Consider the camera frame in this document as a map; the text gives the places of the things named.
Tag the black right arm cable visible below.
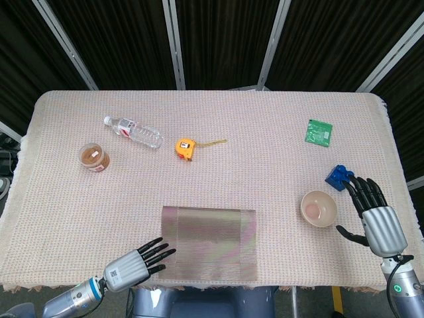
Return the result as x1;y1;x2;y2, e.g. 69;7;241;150
386;254;415;318

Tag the yellow tape measure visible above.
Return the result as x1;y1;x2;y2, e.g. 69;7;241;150
174;138;228;162

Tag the white screen frame post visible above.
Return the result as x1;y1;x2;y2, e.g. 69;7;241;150
406;175;424;190
32;0;99;91
161;0;186;90
354;13;424;93
0;121;24;142
256;0;292;90

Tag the green foil packet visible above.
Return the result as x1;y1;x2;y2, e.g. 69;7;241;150
304;119;333;147

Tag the dark equipment with cables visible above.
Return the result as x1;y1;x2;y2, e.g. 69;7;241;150
0;132;19;199

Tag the grey robot torso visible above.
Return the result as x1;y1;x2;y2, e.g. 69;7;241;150
127;286;279;318

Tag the brown woven placemat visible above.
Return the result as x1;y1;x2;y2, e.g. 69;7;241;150
158;205;259;282

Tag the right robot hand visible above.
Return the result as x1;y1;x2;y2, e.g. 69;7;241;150
335;176;408;258

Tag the clear plastic water bottle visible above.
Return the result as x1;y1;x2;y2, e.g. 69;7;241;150
103;115;165;149

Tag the blue toy brick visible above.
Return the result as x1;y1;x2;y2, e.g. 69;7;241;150
324;164;355;192

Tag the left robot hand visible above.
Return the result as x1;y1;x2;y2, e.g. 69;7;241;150
104;237;178;293

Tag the clear jar of rubber bands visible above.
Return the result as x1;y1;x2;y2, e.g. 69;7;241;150
78;142;111;173

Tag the light brown bowl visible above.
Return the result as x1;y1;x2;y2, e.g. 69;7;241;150
300;189;339;228

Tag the beige woven tablecloth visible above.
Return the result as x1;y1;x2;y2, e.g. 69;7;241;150
0;89;424;295

